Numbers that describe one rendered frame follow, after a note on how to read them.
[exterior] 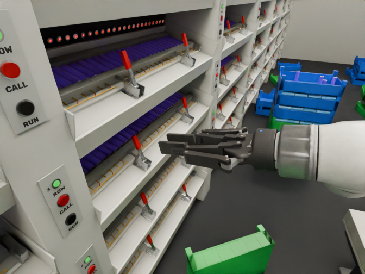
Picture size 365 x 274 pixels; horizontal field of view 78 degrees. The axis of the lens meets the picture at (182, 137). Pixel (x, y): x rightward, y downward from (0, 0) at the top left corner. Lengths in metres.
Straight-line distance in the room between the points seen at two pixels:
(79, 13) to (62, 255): 0.37
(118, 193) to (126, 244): 0.19
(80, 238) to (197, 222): 0.76
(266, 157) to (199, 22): 0.58
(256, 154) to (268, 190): 0.98
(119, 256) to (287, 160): 0.48
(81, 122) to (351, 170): 0.40
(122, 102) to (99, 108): 0.05
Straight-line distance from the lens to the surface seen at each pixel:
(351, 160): 0.37
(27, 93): 0.31
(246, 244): 0.87
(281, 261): 1.12
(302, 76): 1.54
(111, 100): 0.46
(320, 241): 1.25
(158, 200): 0.76
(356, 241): 0.99
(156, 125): 0.68
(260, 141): 0.39
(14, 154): 0.32
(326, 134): 0.39
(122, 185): 0.55
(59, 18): 0.35
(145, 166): 0.57
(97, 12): 0.39
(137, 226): 0.71
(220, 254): 0.84
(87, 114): 0.42
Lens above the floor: 0.91
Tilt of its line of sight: 32 degrees down
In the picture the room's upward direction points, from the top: straight up
